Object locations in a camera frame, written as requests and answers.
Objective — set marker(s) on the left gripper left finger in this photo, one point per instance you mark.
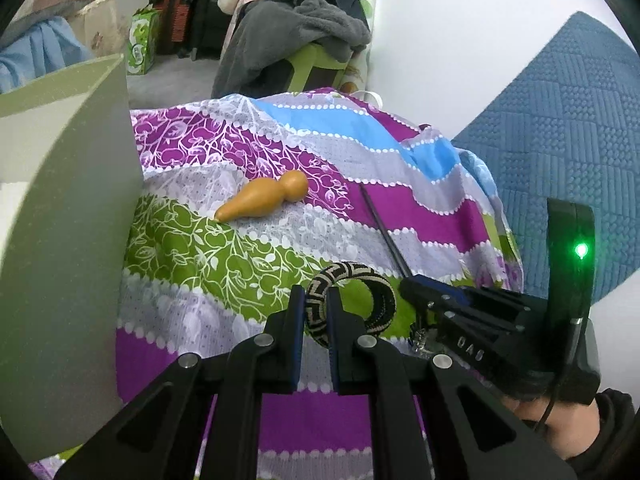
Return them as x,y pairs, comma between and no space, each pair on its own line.
268,362

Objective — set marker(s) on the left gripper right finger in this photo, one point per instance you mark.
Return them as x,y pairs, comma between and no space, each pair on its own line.
363,365

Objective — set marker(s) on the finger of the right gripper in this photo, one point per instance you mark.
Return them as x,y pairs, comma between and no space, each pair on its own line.
430,299
428,287

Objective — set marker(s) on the silver ring keychain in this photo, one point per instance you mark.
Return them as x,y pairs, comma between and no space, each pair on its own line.
422,340

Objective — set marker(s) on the patterned woven bangle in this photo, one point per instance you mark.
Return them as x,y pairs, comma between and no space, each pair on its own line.
384,301

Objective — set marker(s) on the right hand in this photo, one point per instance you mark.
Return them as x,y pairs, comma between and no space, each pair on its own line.
572,428

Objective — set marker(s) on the colourful striped floral quilt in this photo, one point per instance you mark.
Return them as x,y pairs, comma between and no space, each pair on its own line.
245,198

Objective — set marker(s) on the small blue textured cushion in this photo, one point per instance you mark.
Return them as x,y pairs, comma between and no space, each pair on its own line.
567,127

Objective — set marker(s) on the open green cardboard box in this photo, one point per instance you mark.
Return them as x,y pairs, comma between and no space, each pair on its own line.
70,182

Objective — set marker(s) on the green stool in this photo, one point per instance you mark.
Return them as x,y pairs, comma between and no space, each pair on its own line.
313,68

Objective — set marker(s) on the grey blanket on stool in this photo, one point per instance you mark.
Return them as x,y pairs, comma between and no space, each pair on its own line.
270,31

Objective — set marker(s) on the green printed shopping bag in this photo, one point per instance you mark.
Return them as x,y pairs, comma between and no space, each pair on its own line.
141,43

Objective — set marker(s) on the red suitcase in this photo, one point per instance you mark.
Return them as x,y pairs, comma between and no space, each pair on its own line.
174,19

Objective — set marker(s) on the light blue bed sheet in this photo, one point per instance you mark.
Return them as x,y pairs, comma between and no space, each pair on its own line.
46,47

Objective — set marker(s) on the pink cream pillow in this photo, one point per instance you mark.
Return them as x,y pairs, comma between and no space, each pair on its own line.
32,12

